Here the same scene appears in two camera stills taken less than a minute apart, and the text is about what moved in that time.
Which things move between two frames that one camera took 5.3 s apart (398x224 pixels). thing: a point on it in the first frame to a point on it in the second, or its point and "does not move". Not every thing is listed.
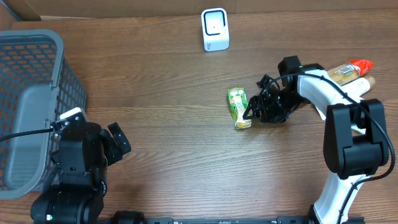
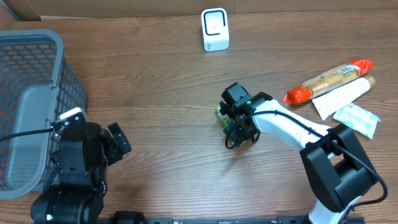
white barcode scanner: [215, 29] does not move
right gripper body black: [277, 108] to [244, 132]
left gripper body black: [109, 142] does not move
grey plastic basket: [38, 82] does not move
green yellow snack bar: [238, 102] to [224, 119]
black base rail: [238, 220] does not move
